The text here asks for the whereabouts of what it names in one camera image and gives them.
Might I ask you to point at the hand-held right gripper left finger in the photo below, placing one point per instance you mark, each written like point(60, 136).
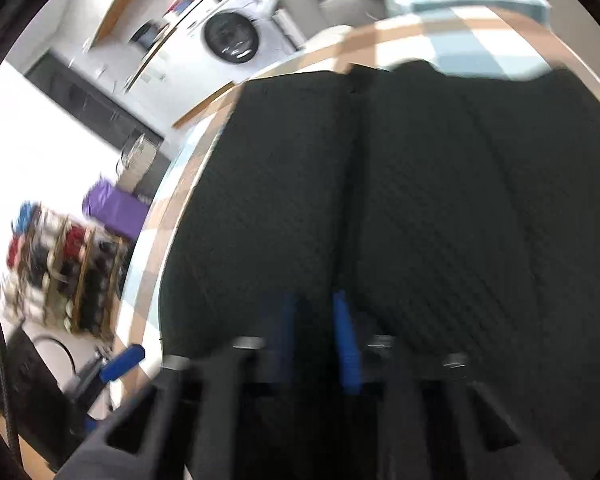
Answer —
point(285, 330)

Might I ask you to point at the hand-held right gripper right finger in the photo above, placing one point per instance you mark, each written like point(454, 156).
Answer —
point(345, 345)

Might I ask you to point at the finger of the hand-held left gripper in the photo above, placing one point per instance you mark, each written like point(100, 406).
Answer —
point(122, 360)

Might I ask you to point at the black knit garment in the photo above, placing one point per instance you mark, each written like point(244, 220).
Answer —
point(405, 200)

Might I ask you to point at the black equipment case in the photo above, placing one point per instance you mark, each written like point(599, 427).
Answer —
point(27, 395)

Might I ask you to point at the wooden shoe rack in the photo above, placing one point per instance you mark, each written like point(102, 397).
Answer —
point(62, 270)

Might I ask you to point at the purple bag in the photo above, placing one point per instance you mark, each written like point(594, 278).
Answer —
point(115, 207)

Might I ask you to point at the wicker laundry basket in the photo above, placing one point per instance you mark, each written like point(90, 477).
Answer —
point(137, 160)

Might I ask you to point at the dark glass panel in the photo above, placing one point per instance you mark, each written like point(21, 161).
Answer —
point(90, 97)

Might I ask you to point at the white washing machine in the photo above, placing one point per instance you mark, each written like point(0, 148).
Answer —
point(235, 35)

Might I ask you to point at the brown checked blanket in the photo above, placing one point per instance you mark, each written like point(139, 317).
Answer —
point(370, 40)

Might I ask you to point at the grey sofa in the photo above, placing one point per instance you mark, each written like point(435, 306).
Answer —
point(330, 7)

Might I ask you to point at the wooden edged counter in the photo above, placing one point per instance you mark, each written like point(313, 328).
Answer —
point(145, 35)

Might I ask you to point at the black cooking pot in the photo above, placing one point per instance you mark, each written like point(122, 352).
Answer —
point(144, 34)

